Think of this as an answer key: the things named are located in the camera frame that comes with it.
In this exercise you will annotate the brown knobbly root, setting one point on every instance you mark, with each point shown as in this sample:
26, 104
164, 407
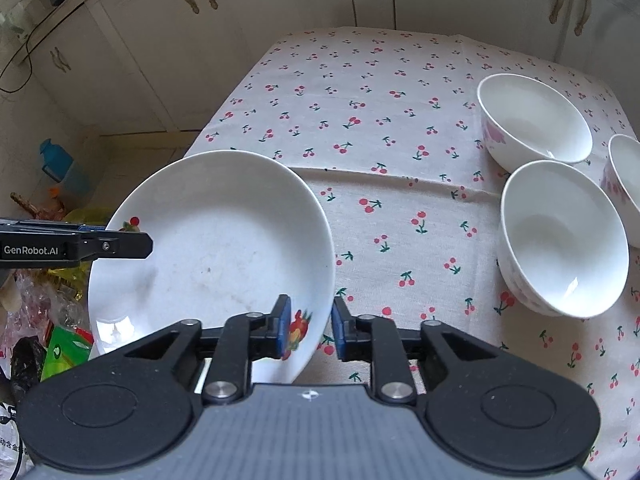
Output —
30, 205

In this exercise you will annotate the yellow plastic bag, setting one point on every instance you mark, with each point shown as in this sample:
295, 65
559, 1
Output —
75, 276

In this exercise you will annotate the stained white fruit-print plate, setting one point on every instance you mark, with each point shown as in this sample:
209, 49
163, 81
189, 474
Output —
215, 240

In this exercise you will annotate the white printed bag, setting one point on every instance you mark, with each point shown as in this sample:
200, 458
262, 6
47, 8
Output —
10, 440

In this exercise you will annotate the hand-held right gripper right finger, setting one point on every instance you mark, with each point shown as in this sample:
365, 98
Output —
340, 330

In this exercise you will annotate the cherry print tablecloth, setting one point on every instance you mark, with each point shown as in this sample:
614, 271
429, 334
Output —
390, 125

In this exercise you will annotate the green package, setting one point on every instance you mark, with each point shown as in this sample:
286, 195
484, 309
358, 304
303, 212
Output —
65, 352

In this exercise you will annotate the black plastic bag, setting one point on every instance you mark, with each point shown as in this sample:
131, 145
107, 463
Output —
27, 365

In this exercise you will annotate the person's left hand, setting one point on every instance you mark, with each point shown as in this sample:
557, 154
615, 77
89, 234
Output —
7, 295

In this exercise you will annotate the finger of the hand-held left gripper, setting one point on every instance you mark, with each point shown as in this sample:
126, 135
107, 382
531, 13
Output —
92, 228
125, 245

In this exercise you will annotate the blue plastic container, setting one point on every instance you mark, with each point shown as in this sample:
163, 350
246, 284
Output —
67, 175

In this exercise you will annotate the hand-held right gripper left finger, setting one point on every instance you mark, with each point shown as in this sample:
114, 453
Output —
285, 327

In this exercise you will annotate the white pink-flower bowl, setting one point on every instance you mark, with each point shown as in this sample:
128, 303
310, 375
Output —
535, 125
627, 180
560, 240

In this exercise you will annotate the clear plastic bag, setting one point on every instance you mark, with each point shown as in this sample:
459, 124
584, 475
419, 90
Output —
45, 305

